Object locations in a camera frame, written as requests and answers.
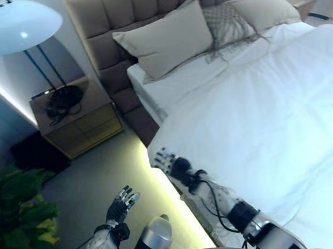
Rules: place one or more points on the white dome table lamp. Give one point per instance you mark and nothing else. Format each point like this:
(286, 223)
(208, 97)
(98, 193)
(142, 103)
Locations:
(15, 27)

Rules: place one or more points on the tufted upholstered headboard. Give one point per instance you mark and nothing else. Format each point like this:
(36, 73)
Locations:
(144, 7)

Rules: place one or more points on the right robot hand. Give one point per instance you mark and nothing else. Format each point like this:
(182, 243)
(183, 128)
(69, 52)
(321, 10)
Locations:
(180, 167)

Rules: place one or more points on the grey fringed cushion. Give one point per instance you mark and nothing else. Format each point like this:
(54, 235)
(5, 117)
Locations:
(227, 23)

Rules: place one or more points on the large beige pillow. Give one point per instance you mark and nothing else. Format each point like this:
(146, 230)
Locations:
(165, 40)
(264, 11)

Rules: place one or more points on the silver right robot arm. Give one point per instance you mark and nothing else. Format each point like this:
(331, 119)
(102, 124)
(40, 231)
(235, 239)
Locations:
(241, 211)

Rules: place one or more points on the wooden nightstand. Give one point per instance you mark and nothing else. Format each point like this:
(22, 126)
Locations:
(76, 129)
(298, 2)

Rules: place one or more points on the white duvet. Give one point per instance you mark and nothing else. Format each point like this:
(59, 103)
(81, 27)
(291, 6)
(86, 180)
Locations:
(271, 121)

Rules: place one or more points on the white fitted sheet mattress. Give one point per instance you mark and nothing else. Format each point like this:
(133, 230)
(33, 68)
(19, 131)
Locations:
(175, 91)

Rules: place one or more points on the green leafy plant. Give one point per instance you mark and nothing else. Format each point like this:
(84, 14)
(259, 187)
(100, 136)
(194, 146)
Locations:
(14, 216)

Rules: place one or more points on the brown upholstered bed frame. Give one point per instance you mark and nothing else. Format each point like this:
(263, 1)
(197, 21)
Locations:
(134, 118)

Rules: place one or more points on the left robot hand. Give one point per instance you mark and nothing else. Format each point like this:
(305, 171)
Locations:
(118, 208)

